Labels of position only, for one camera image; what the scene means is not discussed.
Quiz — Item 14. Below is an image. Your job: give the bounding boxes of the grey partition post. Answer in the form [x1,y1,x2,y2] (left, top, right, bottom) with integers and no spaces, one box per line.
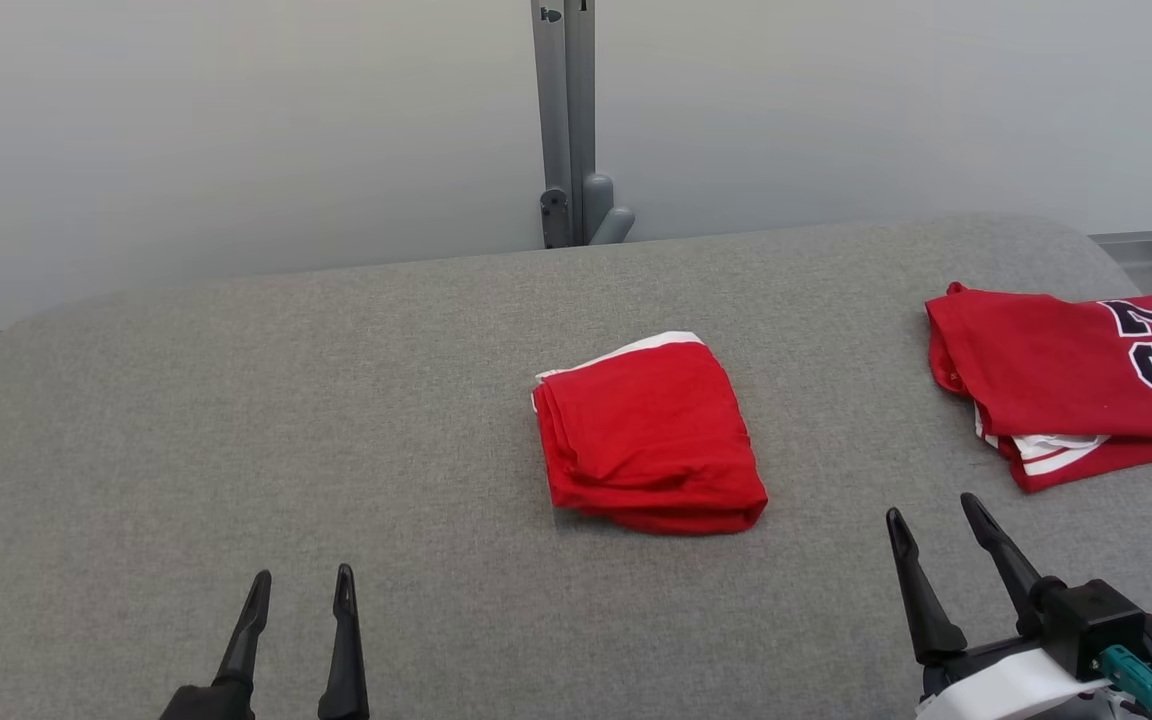
[531,0,597,249]

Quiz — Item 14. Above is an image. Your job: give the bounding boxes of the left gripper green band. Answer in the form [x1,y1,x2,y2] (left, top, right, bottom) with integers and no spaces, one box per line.
[158,564,371,720]

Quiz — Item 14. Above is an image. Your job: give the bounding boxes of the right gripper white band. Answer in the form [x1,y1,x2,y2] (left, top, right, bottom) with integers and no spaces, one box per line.
[886,492,1119,720]

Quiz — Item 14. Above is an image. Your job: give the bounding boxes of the red number 23 jersey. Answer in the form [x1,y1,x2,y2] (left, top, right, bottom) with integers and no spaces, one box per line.
[924,282,1152,494]

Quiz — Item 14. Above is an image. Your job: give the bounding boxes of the dark grey post bracket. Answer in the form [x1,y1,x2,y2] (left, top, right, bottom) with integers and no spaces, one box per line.
[539,187,572,249]

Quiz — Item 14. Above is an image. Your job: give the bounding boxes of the teal right camera connector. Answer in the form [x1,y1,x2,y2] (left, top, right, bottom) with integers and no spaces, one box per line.
[1099,645,1152,720]

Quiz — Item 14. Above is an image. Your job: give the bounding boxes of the grey rounded post foot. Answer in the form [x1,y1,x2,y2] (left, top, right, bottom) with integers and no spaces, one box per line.
[584,173,635,246]

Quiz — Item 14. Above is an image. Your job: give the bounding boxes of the red shorts with white band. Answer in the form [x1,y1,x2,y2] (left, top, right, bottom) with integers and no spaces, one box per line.
[533,331,769,536]

